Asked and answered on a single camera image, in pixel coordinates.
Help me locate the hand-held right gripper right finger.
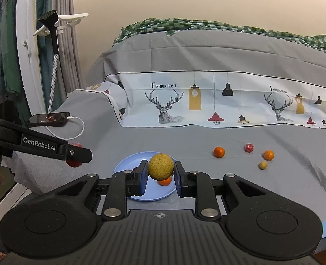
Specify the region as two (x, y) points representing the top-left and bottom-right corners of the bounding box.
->
(174, 161), (289, 221)

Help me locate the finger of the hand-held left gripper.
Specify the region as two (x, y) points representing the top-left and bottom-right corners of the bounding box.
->
(65, 143), (93, 164)

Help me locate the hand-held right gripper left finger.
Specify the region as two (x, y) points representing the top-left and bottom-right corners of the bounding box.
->
(39, 159), (149, 221)

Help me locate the small green lime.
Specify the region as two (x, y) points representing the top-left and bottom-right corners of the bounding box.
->
(148, 153), (174, 181)

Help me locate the blue plate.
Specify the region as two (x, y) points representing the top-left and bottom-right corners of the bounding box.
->
(113, 151), (178, 202)

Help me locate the black smartphone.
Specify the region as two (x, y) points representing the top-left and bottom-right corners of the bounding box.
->
(28, 112), (70, 127)

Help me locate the teal curtain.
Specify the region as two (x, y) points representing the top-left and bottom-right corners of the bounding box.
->
(36, 0), (49, 108)

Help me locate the phone holder gooseneck stand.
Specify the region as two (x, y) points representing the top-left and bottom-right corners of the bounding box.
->
(46, 0), (83, 111)

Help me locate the dark green hanging garment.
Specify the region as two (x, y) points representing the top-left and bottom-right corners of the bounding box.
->
(3, 0), (24, 97)

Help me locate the grey bed sheet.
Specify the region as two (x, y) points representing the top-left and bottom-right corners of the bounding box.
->
(2, 90), (326, 238)

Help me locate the grey quilt with deer print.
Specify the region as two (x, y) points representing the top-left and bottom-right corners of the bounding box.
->
(86, 29), (326, 130)

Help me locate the white plastic hanger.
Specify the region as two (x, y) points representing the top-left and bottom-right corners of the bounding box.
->
(33, 13), (90, 37)

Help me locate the green checkered cloth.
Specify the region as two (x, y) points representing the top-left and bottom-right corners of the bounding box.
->
(113, 18), (326, 58)

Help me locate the white charging cable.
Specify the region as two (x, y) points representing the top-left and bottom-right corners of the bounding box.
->
(46, 115), (85, 141)

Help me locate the white frame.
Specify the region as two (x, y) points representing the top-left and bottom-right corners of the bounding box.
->
(15, 0), (53, 122)

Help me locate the black wand with braided hose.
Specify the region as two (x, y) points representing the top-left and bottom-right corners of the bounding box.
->
(38, 10), (61, 114)

